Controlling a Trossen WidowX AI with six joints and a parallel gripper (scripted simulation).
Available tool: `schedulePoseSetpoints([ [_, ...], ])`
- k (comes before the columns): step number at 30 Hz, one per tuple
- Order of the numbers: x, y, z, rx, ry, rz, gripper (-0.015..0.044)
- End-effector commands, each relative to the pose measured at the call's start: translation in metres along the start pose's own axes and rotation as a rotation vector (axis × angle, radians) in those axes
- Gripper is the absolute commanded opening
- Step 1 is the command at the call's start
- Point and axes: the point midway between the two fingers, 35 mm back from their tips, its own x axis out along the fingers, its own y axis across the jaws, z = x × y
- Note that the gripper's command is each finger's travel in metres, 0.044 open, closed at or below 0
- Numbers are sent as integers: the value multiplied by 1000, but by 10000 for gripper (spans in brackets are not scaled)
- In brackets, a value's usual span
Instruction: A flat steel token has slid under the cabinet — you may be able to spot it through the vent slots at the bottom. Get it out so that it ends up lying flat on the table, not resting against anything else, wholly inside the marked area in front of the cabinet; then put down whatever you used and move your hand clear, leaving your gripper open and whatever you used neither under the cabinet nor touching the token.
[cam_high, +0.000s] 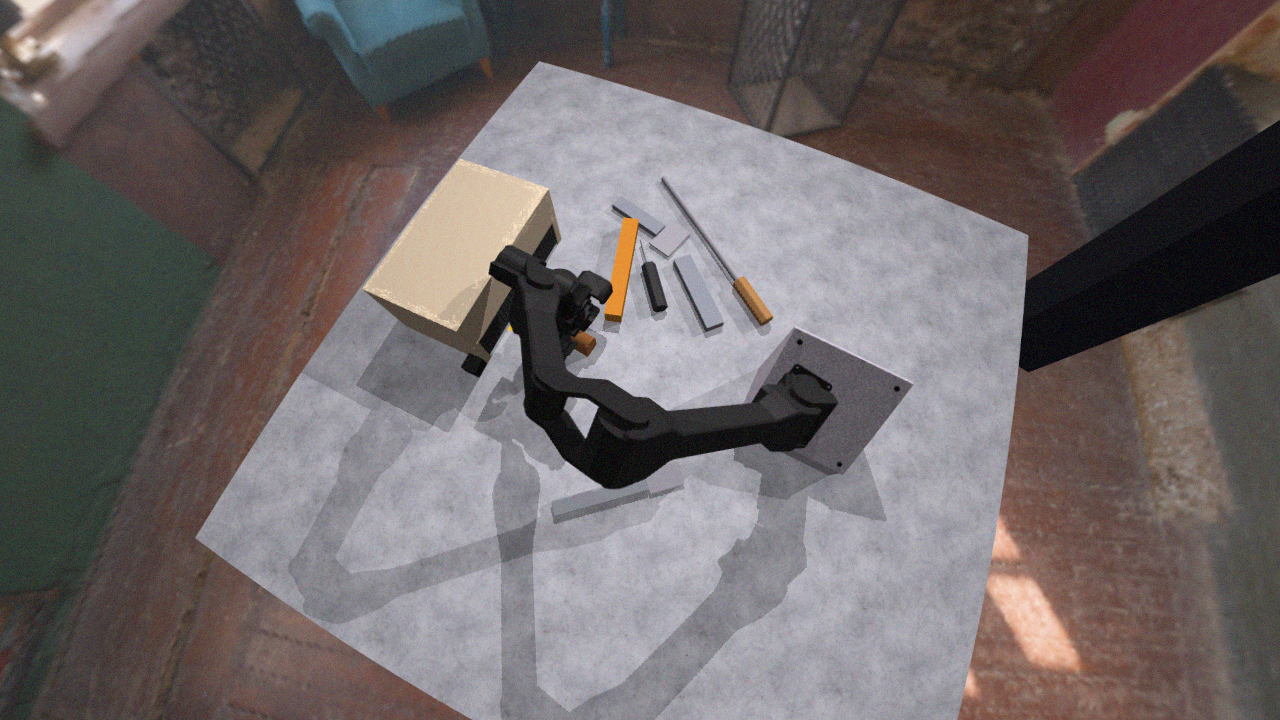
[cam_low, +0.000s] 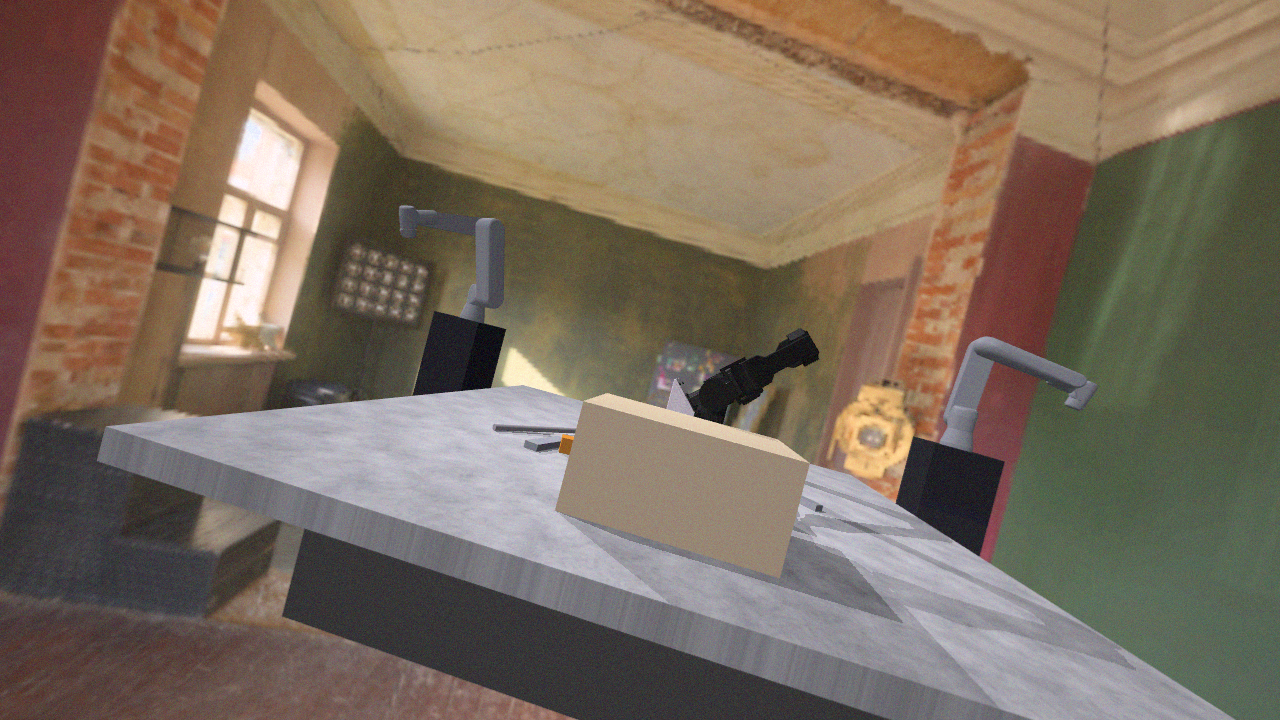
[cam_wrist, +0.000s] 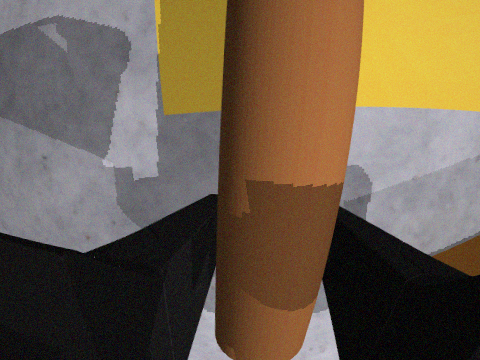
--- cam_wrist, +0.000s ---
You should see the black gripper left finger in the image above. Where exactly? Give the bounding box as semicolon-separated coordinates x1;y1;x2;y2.
0;195;217;360

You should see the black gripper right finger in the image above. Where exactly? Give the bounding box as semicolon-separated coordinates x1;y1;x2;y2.
321;207;480;360

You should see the tan rectangular box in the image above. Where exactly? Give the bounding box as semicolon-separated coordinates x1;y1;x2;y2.
155;0;480;116

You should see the orange rectangular bar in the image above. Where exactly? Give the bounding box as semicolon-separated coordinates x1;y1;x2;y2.
432;236;480;277

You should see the orange-brown rounded cylinder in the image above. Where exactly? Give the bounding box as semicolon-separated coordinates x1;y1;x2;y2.
215;0;364;360

